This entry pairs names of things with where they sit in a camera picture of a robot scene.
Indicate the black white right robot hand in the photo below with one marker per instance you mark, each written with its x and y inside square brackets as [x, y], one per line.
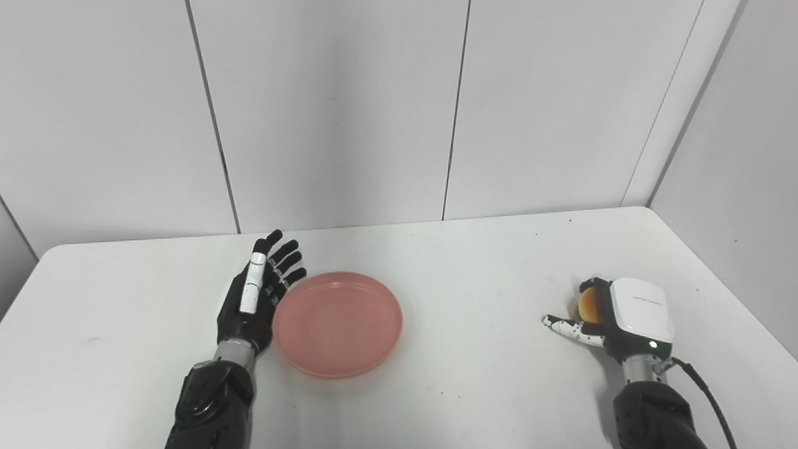
[636, 312]

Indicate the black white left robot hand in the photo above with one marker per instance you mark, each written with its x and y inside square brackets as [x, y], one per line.
[249, 299]

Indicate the toy hamburger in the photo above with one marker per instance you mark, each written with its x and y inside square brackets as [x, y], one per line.
[589, 307]

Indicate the pink round plate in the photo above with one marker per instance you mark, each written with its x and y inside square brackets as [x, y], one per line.
[336, 324]

